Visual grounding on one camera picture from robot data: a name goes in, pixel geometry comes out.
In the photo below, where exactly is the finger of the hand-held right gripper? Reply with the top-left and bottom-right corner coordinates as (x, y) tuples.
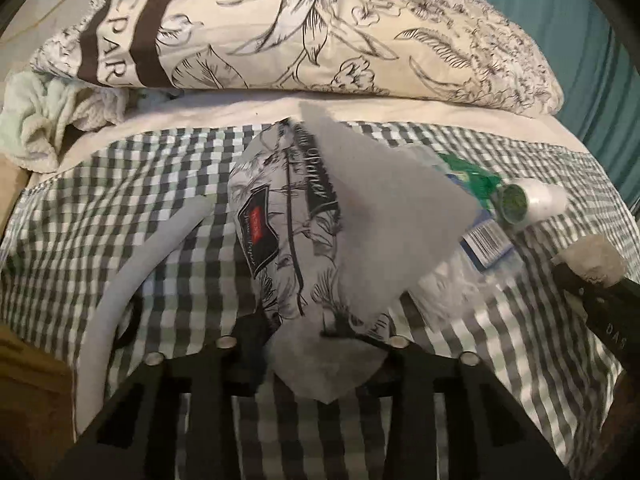
(551, 255), (640, 366)

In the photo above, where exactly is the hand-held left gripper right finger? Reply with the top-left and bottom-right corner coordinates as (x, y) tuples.
(360, 332), (571, 480)

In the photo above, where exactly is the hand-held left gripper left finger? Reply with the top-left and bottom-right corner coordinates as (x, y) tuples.
(50, 320), (273, 480)

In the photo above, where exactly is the white tissue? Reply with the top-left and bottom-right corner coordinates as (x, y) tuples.
(562, 235), (628, 286)

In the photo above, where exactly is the clear plastic bottle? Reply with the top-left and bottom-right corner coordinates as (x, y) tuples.
(400, 150), (523, 331)

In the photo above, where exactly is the white flexible tube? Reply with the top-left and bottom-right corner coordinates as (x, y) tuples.
(75, 195), (213, 441)

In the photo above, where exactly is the white bottle with green cap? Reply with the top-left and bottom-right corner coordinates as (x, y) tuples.
(497, 180), (568, 231)

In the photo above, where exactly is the cardboard box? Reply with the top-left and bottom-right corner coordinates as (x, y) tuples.
(0, 157), (76, 480)

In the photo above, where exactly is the grey floral tissue pack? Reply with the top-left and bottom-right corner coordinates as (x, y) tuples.
(227, 100), (476, 403)

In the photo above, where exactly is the green plastic wrapper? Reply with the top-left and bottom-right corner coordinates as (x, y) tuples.
(439, 154), (502, 208)

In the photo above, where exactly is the grey checkered cloth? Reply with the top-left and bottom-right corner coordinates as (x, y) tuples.
(0, 120), (640, 480)

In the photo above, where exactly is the teal curtain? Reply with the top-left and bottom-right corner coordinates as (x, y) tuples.
(460, 0), (640, 221)

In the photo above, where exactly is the light green towel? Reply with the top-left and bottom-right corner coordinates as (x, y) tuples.
(0, 70), (131, 173)

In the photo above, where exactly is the floral printed pillow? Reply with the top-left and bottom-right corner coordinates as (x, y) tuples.
(30, 0), (563, 116)

